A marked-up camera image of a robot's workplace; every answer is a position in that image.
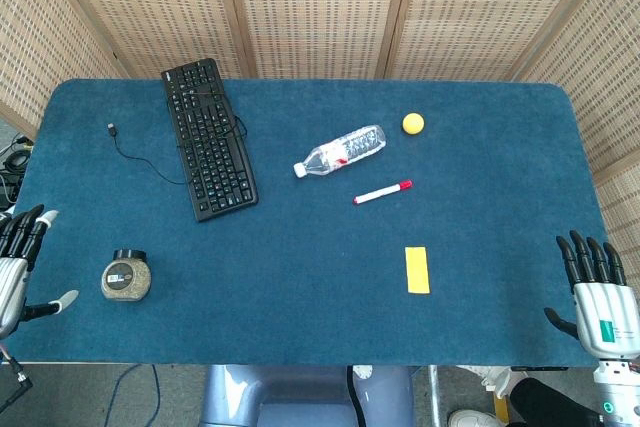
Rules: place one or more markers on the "clear plastic water bottle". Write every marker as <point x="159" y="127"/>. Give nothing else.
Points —
<point x="345" y="151"/>

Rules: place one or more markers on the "metal table leg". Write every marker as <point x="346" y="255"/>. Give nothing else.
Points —
<point x="434" y="394"/>

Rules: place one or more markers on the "bamboo folding screen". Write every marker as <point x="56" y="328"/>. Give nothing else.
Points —
<point x="320" y="7"/>

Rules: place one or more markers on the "blue grey robot torso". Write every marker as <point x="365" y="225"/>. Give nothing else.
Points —
<point x="305" y="397"/>

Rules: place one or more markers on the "black computer keyboard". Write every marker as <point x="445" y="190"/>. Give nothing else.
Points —
<point x="210" y="139"/>

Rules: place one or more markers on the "white sneaker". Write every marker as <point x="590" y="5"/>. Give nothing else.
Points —
<point x="470" y="418"/>

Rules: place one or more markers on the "yellow ball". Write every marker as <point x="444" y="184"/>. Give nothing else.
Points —
<point x="413" y="124"/>

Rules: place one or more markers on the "black trouser leg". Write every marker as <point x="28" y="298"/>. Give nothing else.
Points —
<point x="545" y="404"/>

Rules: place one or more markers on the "blue table mat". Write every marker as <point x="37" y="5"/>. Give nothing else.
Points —
<point x="310" y="247"/>

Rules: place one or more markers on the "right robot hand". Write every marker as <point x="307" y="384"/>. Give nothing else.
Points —
<point x="602" y="304"/>

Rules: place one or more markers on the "red white marker pen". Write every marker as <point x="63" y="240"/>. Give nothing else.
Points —
<point x="382" y="192"/>

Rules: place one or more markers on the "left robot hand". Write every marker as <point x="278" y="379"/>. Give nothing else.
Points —
<point x="12" y="272"/>

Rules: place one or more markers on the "seed jar with black lid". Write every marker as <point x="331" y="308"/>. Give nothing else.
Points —
<point x="126" y="277"/>

